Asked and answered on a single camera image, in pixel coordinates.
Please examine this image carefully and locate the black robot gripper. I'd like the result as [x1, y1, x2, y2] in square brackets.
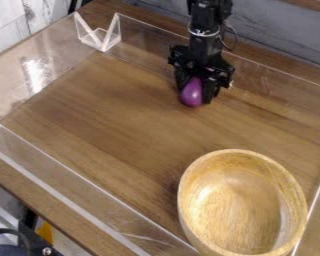
[168, 28, 235, 104]

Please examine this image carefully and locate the purple toy eggplant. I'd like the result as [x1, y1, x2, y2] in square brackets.
[180, 77, 203, 107]

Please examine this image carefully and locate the brown wooden bowl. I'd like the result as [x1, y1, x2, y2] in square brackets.
[177, 149, 308, 256]

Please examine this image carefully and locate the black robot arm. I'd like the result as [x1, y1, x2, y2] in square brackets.
[168, 0, 235, 107]

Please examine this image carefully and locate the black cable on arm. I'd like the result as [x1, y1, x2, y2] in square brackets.
[217, 21, 240, 53]

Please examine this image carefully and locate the clear acrylic corner bracket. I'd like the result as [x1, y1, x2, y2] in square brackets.
[73, 13, 121, 52]

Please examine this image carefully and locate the clear acrylic tray wall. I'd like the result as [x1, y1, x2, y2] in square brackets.
[0, 14, 320, 256]

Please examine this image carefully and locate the black clamp with cable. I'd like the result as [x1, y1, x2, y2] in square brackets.
[0, 228, 64, 256]

